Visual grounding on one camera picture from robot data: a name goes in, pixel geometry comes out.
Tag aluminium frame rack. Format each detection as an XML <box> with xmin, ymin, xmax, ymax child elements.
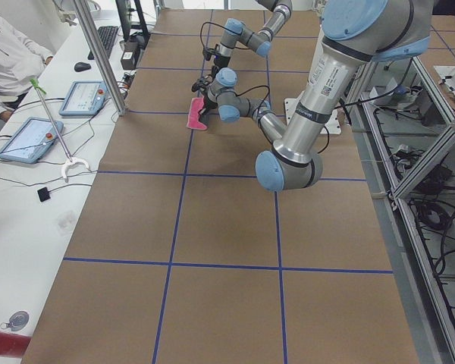
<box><xmin>352</xmin><ymin>54</ymin><xmax>455</xmax><ymax>363</ymax></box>

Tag near teach pendant tablet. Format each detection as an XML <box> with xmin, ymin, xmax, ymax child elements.
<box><xmin>0</xmin><ymin>117</ymin><xmax>57</xmax><ymax>164</ymax></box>

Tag teach pendant tablet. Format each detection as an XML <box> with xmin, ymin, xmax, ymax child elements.
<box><xmin>58</xmin><ymin>81</ymin><xmax>108</xmax><ymax>118</ymax></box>
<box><xmin>0</xmin><ymin>117</ymin><xmax>57</xmax><ymax>164</ymax></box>

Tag reacher grabber tool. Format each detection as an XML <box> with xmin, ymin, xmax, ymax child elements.
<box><xmin>30</xmin><ymin>78</ymin><xmax>90</xmax><ymax>183</ymax></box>

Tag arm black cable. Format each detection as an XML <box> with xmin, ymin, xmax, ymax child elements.
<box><xmin>199</xmin><ymin>20</ymin><xmax>228</xmax><ymax>50</ymax></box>
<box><xmin>234</xmin><ymin>85</ymin><xmax>334</xmax><ymax>154</ymax></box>

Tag person in white shirt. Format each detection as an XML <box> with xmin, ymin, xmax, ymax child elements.
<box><xmin>0</xmin><ymin>17</ymin><xmax>53</xmax><ymax>122</ymax></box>

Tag black box with label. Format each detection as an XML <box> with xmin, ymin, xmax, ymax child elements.
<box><xmin>121</xmin><ymin>42</ymin><xmax>140</xmax><ymax>71</ymax></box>

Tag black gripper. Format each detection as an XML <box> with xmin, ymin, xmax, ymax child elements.
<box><xmin>203</xmin><ymin>44</ymin><xmax>231</xmax><ymax>77</ymax></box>
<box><xmin>191</xmin><ymin>78</ymin><xmax>217</xmax><ymax>115</ymax></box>

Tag clear plastic dish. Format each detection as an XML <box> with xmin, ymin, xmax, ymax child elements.
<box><xmin>56</xmin><ymin>211</ymin><xmax>77</xmax><ymax>235</ymax></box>

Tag pink towel with grey back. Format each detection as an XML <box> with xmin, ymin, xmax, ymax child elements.
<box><xmin>186</xmin><ymin>97</ymin><xmax>208</xmax><ymax>130</ymax></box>

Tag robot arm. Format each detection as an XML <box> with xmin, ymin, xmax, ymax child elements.
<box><xmin>202</xmin><ymin>0</ymin><xmax>293</xmax><ymax>77</ymax></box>
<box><xmin>187</xmin><ymin>0</ymin><xmax>434</xmax><ymax>191</ymax></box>

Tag small black square pad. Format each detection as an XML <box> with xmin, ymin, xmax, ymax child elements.
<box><xmin>37</xmin><ymin>187</ymin><xmax>51</xmax><ymax>202</ymax></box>

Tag red cylinder object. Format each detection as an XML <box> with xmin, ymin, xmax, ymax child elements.
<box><xmin>0</xmin><ymin>331</ymin><xmax>31</xmax><ymax>359</ymax></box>

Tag aluminium frame post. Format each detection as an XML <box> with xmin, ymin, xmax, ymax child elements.
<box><xmin>72</xmin><ymin>0</ymin><xmax>126</xmax><ymax>116</ymax></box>

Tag black computer mouse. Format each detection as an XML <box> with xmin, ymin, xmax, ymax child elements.
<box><xmin>74</xmin><ymin>62</ymin><xmax>91</xmax><ymax>72</ymax></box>

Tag blue tape line crosswise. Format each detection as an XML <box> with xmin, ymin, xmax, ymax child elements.
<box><xmin>97</xmin><ymin>170</ymin><xmax>367</xmax><ymax>182</ymax></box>

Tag black keyboard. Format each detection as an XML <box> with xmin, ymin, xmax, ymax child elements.
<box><xmin>97</xmin><ymin>25</ymin><xmax>119</xmax><ymax>58</ymax></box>

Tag far teach pendant tablet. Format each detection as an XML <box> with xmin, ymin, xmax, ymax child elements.
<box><xmin>58</xmin><ymin>81</ymin><xmax>108</xmax><ymax>118</ymax></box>

